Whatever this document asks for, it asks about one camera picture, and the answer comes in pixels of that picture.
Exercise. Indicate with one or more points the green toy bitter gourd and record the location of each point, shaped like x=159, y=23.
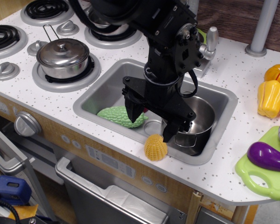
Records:
x=118, y=115

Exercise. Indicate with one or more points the yellow toy bell pepper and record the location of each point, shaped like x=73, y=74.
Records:
x=269, y=99

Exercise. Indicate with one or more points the silver toy faucet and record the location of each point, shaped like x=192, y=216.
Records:
x=209, y=42

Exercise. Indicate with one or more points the silver oven door handle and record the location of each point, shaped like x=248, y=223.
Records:
x=12, y=160

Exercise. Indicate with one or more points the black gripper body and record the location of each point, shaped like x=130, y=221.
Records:
x=165, y=100

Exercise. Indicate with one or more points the silver stove knob middle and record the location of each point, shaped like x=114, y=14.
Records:
x=33, y=48

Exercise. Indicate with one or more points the silver stove knob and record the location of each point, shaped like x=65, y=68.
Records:
x=8, y=71
x=33, y=48
x=67, y=29

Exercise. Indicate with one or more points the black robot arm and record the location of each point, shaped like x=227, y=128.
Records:
x=170, y=29

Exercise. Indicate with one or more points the silver stove knob back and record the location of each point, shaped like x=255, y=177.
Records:
x=67, y=29

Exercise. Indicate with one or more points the grey support pole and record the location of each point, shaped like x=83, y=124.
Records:
x=257, y=47

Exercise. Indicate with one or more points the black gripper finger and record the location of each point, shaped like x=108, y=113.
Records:
x=134, y=107
x=171, y=128

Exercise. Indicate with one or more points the silver oven dial knob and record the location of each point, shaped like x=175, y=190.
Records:
x=26, y=125

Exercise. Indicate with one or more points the lidded steel pot on stove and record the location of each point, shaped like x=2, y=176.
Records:
x=64, y=58

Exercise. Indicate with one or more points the silver dishwasher door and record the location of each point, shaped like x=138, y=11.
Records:
x=103, y=199

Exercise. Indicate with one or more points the front right stove burner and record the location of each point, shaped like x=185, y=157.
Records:
x=90, y=76

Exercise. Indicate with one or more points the stove burner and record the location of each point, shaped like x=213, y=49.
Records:
x=42, y=12
x=122, y=37
x=12, y=40
x=90, y=76

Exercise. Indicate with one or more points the back right stove burner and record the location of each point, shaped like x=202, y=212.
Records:
x=122, y=37

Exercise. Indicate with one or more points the front left stove burner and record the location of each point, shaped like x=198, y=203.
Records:
x=12, y=40

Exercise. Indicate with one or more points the purple toy eggplant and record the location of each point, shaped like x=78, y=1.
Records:
x=265, y=156

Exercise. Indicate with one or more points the steel pot in sink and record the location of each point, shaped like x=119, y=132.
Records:
x=194, y=140

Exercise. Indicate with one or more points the yellow toy corn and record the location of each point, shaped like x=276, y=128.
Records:
x=154, y=148

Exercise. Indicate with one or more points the silver stove knob front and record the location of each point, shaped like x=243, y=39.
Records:
x=8, y=71

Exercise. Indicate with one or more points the back left stove burner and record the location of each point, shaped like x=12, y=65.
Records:
x=42, y=12

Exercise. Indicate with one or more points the orange toy pepper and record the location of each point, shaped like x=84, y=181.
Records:
x=273, y=73

